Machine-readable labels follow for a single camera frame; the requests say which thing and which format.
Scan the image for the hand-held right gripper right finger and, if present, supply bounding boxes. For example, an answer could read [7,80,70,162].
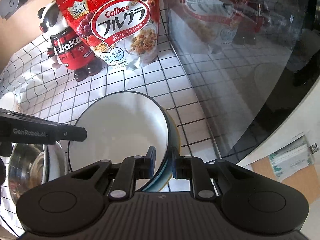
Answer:
[171,147,251,200]

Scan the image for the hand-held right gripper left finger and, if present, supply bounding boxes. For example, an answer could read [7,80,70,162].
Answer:
[71,146,157,200]

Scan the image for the red cereal bag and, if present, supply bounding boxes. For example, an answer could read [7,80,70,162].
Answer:
[56,0,161,71]

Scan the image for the panda robot figurine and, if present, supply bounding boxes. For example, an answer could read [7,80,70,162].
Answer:
[37,0,103,82]

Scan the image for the white glass computer case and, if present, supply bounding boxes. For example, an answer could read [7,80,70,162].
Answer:
[160,0,320,240]

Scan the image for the deep white bowl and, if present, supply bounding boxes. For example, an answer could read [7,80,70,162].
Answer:
[0,92,22,113]

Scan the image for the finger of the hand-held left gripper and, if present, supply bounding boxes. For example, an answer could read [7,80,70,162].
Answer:
[55,123,88,142]

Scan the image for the white checkered tablecloth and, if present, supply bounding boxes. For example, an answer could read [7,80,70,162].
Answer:
[0,0,221,240]

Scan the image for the stainless steel bowl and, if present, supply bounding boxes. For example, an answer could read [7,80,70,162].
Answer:
[7,142,51,201]

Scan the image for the white plastic packet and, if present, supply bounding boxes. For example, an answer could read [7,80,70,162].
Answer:
[268,135,315,183]

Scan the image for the blue bowl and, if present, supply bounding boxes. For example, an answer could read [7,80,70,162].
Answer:
[67,91,179,192]

